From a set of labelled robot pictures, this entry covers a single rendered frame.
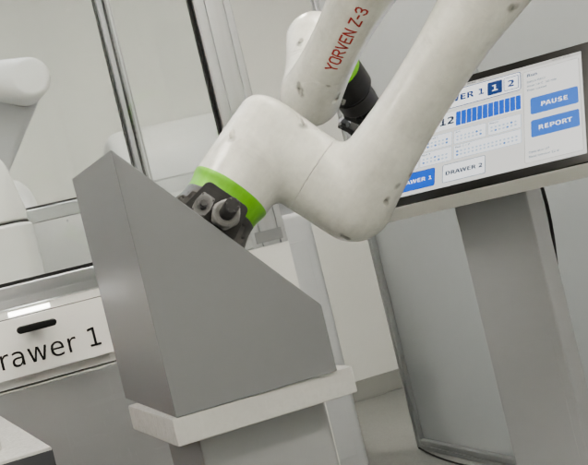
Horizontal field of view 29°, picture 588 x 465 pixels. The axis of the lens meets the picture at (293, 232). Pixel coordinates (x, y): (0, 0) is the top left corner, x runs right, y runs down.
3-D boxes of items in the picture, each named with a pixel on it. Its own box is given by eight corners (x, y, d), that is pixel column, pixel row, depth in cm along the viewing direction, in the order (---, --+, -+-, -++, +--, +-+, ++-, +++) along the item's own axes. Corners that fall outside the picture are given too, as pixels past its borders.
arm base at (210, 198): (257, 247, 160) (281, 212, 161) (167, 186, 159) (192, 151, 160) (232, 272, 185) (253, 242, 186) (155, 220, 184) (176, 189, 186)
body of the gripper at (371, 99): (371, 70, 220) (391, 101, 226) (331, 82, 224) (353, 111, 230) (369, 100, 216) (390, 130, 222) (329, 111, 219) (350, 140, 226)
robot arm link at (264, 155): (272, 229, 172) (340, 128, 177) (185, 172, 173) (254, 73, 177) (267, 247, 185) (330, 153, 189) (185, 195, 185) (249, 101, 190)
